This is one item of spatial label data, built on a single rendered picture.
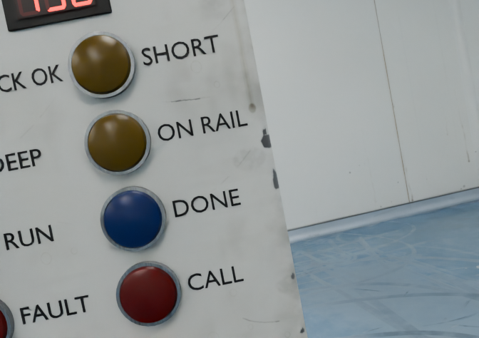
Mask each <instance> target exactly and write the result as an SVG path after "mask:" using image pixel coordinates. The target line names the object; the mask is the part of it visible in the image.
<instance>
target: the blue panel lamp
mask: <svg viewBox="0 0 479 338"><path fill-rule="evenodd" d="M103 221H104V226H105V230H106V232H107V233H108V235H109V236H110V238H111V239H112V240H113V241H114V242H116V243H117V244H119V245H121V246H123V247H129V248H137V247H143V246H145V245H147V244H149V243H150V242H152V241H153V240H154V239H155V238H156V237H157V235H158V233H159V232H160V228H161V226H162V213H161V211H160V207H159V206H158V204H157V203H156V201H155V200H154V199H153V198H152V197H150V196H149V195H148V194H146V193H144V192H140V191H138V190H127V191H125V192H121V193H119V194H117V195H116V196H115V197H114V198H112V199H111V201H110V202H109V203H108V205H107V206H106V208H105V212H104V217H103Z"/></svg>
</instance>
